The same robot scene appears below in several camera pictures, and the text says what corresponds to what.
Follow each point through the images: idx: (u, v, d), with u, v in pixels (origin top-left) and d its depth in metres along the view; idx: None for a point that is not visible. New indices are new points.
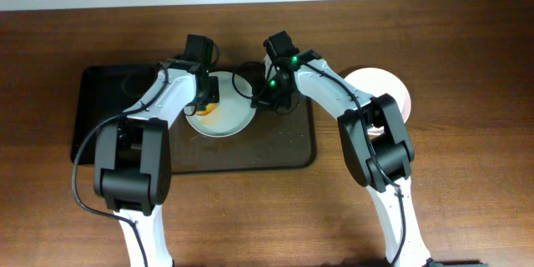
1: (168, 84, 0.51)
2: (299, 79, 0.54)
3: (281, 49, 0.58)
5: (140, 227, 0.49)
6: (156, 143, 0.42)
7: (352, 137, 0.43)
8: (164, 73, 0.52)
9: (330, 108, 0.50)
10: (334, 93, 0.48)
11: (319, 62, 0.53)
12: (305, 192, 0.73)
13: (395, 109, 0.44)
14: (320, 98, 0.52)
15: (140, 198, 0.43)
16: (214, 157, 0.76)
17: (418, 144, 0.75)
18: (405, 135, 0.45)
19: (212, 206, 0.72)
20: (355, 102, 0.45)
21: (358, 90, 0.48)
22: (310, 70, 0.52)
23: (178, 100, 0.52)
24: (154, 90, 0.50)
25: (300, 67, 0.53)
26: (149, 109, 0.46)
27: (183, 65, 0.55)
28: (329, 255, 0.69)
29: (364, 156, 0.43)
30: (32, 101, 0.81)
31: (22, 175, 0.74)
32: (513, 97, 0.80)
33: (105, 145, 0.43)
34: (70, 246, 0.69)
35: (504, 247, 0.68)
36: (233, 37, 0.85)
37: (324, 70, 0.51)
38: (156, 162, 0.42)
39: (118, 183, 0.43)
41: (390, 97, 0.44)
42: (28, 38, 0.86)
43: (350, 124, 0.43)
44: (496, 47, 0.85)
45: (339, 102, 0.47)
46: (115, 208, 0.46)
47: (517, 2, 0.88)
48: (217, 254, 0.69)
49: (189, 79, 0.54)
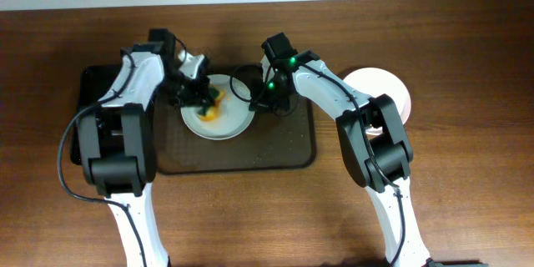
1: (135, 68, 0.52)
2: (297, 81, 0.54)
3: (279, 51, 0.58)
5: (133, 210, 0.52)
6: (136, 126, 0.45)
7: (351, 138, 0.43)
8: (128, 57, 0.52)
9: (329, 108, 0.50)
10: (332, 93, 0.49)
11: (316, 63, 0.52)
12: (305, 192, 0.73)
13: (393, 110, 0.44)
14: (319, 100, 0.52)
15: (131, 178, 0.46)
16: (214, 153, 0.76)
17: (418, 145, 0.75)
18: (404, 136, 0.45)
19: (212, 206, 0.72)
20: (353, 103, 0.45)
21: (355, 90, 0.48)
22: (305, 71, 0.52)
23: (149, 81, 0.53)
24: (123, 75, 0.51)
25: (299, 68, 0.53)
26: (123, 95, 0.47)
27: (145, 49, 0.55)
28: (329, 255, 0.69)
29: (363, 157, 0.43)
30: (32, 100, 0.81)
31: (23, 174, 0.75)
32: (512, 95, 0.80)
33: (88, 134, 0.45)
34: (71, 247, 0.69)
35: (504, 247, 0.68)
36: (232, 37, 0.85)
37: (322, 70, 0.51)
38: (141, 143, 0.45)
39: (106, 168, 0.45)
41: (389, 97, 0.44)
42: (28, 38, 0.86)
43: (349, 127, 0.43)
44: (496, 47, 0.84)
45: (337, 103, 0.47)
46: (107, 192, 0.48)
47: (517, 1, 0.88)
48: (216, 254, 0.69)
49: (155, 61, 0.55)
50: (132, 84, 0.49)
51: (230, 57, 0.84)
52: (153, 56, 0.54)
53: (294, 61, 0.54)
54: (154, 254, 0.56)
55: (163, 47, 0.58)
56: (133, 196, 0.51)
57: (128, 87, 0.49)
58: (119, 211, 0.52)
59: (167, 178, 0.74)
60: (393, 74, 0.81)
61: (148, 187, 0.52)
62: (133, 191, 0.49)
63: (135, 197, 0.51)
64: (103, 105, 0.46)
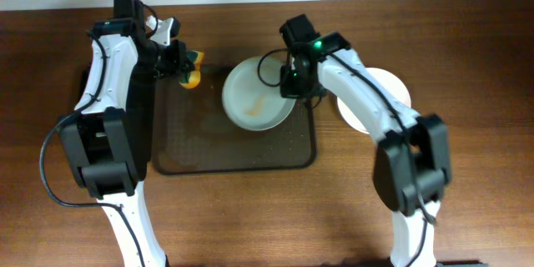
1: (108, 57, 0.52)
2: (323, 72, 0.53)
3: (299, 34, 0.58)
5: (125, 210, 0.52)
6: (120, 130, 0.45)
7: (397, 163, 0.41)
8: (98, 47, 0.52)
9: (363, 116, 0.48)
10: (369, 99, 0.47)
11: (345, 52, 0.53)
12: (305, 192, 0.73)
13: (442, 137, 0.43)
14: (350, 103, 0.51)
15: (122, 178, 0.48)
16: (214, 153, 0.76)
17: None
18: (446, 163, 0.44)
19: (212, 206, 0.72)
20: (399, 121, 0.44)
21: (399, 103, 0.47)
22: (334, 63, 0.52)
23: (127, 68, 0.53)
24: (98, 72, 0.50)
25: (326, 57, 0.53)
26: (101, 98, 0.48)
27: (113, 31, 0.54)
28: (329, 256, 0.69)
29: (405, 183, 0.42)
30: (31, 100, 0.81)
31: (22, 174, 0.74)
32: (512, 96, 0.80)
33: (72, 142, 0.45)
34: (70, 247, 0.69)
35: (504, 247, 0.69)
36: (232, 36, 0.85)
37: (354, 64, 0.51)
38: (127, 145, 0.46)
39: (96, 170, 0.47)
41: (439, 118, 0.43)
42: (27, 38, 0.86)
43: (395, 152, 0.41)
44: (496, 47, 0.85)
45: (378, 114, 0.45)
46: (98, 194, 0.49)
47: (516, 2, 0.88)
48: (217, 254, 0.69)
49: (130, 43, 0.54)
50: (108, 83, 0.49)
51: (230, 57, 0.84)
52: (124, 38, 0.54)
53: (319, 45, 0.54)
54: (151, 253, 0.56)
55: (135, 24, 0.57)
56: (125, 197, 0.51)
57: (105, 86, 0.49)
58: (113, 212, 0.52)
59: (167, 178, 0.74)
60: (393, 74, 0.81)
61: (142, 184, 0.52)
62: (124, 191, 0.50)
63: (128, 196, 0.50)
64: (83, 112, 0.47)
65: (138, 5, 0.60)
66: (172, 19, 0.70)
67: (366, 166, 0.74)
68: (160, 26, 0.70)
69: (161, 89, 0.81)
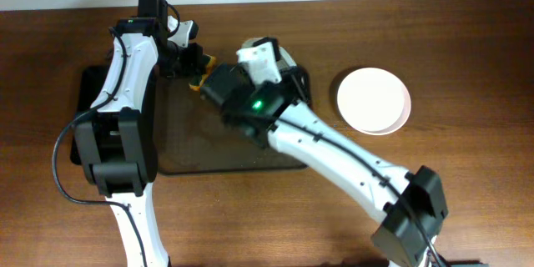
1: (128, 57, 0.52)
2: (284, 143, 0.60)
3: (227, 90, 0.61)
5: (133, 210, 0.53)
6: (133, 131, 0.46)
7: (404, 237, 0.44)
8: (119, 44, 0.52)
9: (347, 184, 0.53)
10: (350, 166, 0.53)
11: (287, 109, 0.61)
12: (305, 191, 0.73)
13: (435, 190, 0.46)
14: (329, 171, 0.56)
15: (132, 178, 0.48)
16: (214, 153, 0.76)
17: (418, 145, 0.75)
18: (444, 207, 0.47)
19: (212, 206, 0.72)
20: (388, 186, 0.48)
21: (379, 162, 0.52)
22: (293, 132, 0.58)
23: (146, 68, 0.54)
24: (118, 70, 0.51)
25: (275, 126, 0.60)
26: (118, 98, 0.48)
27: (136, 30, 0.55)
28: (329, 255, 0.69)
29: (414, 247, 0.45)
30: (32, 100, 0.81)
31: (22, 174, 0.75)
32: (512, 95, 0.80)
33: (85, 139, 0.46)
34: (70, 246, 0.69)
35: (504, 247, 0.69)
36: (233, 36, 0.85)
37: (309, 124, 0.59)
38: (139, 147, 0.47)
39: (107, 168, 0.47)
41: (430, 173, 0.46)
42: (27, 38, 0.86)
43: (402, 227, 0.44)
44: (496, 46, 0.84)
45: (365, 185, 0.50)
46: (108, 193, 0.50)
47: (516, 1, 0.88)
48: (216, 254, 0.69)
49: (151, 42, 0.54)
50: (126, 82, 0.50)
51: (231, 57, 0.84)
52: (147, 37, 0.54)
53: (260, 105, 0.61)
54: (154, 253, 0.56)
55: (158, 23, 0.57)
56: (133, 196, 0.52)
57: (123, 84, 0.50)
58: (120, 211, 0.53)
59: (167, 178, 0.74)
60: (393, 74, 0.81)
61: (150, 185, 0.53)
62: (133, 191, 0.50)
63: (137, 196, 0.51)
64: (98, 109, 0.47)
65: (163, 4, 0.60)
66: (191, 22, 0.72)
67: None
68: (178, 27, 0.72)
69: (160, 89, 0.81)
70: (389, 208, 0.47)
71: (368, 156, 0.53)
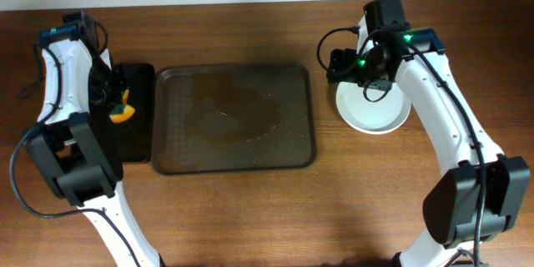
1: (62, 64, 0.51)
2: (409, 73, 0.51)
3: (389, 20, 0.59)
5: (110, 214, 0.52)
6: (88, 135, 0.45)
7: (455, 198, 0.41)
8: (50, 55, 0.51)
9: (436, 133, 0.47)
10: (450, 116, 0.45)
11: (432, 57, 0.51)
12: (305, 191, 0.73)
13: (520, 188, 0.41)
14: (428, 115, 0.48)
15: (99, 180, 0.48)
16: (214, 153, 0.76)
17: (418, 144, 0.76)
18: (514, 212, 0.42)
19: (212, 206, 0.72)
20: (477, 149, 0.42)
21: (481, 132, 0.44)
22: (421, 68, 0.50)
23: (83, 72, 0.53)
24: (54, 78, 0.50)
25: (413, 58, 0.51)
26: (62, 105, 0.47)
27: (61, 37, 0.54)
28: (329, 256, 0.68)
29: (457, 216, 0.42)
30: (32, 99, 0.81)
31: (22, 174, 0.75)
32: (512, 95, 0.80)
33: (40, 154, 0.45)
34: (70, 246, 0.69)
35: (504, 247, 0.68)
36: (233, 36, 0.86)
37: (444, 77, 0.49)
38: (98, 149, 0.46)
39: (71, 178, 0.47)
41: (525, 165, 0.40)
42: (27, 37, 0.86)
43: (464, 188, 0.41)
44: (496, 46, 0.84)
45: (456, 139, 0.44)
46: (78, 202, 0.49)
47: (514, 2, 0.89)
48: (216, 254, 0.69)
49: (81, 47, 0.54)
50: (68, 88, 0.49)
51: (231, 56, 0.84)
52: (74, 44, 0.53)
53: (410, 38, 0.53)
54: (143, 252, 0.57)
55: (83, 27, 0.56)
56: (106, 198, 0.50)
57: (63, 88, 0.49)
58: (97, 217, 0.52)
59: (167, 178, 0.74)
60: None
61: (120, 183, 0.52)
62: (103, 193, 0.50)
63: (109, 198, 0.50)
64: (47, 123, 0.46)
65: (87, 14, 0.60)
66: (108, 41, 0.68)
67: (366, 166, 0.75)
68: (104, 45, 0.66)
69: (159, 89, 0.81)
70: (465, 163, 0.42)
71: (476, 121, 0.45)
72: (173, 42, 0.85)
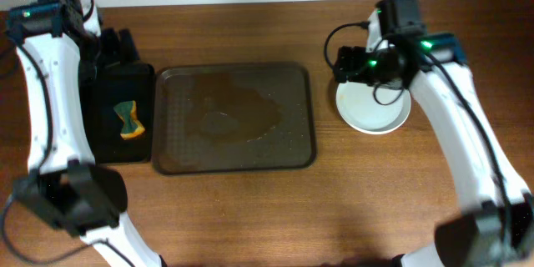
1: (46, 76, 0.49)
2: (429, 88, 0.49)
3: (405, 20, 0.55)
5: (113, 242, 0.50)
6: (93, 188, 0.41)
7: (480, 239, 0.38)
8: (30, 62, 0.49)
9: (456, 158, 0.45)
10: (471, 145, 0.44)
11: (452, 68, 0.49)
12: (305, 191, 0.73)
13: None
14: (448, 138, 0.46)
15: (104, 217, 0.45)
16: (214, 153, 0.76)
17: (418, 144, 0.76)
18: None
19: (212, 206, 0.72)
20: (502, 187, 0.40)
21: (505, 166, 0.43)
22: (441, 83, 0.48)
23: (69, 78, 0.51)
24: (37, 92, 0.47)
25: (434, 69, 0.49)
26: (56, 147, 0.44)
27: (41, 33, 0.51)
28: (329, 256, 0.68)
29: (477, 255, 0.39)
30: None
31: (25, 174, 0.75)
32: (512, 95, 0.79)
33: (37, 204, 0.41)
34: (70, 246, 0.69)
35: None
36: (232, 36, 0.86)
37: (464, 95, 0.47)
38: (104, 195, 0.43)
39: (73, 216, 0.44)
41: None
42: None
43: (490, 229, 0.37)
44: (495, 46, 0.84)
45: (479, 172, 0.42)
46: (81, 233, 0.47)
47: (513, 2, 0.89)
48: (216, 254, 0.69)
49: (63, 43, 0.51)
50: (57, 118, 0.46)
51: (231, 56, 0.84)
52: (56, 39, 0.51)
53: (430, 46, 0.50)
54: None
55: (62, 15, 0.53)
56: (109, 229, 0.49)
57: (53, 113, 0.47)
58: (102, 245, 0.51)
59: (168, 178, 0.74)
60: None
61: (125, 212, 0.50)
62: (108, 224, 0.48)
63: (113, 229, 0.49)
64: (40, 169, 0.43)
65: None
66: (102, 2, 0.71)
67: (366, 166, 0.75)
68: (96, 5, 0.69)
69: (159, 89, 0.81)
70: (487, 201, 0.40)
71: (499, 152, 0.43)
72: (173, 43, 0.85)
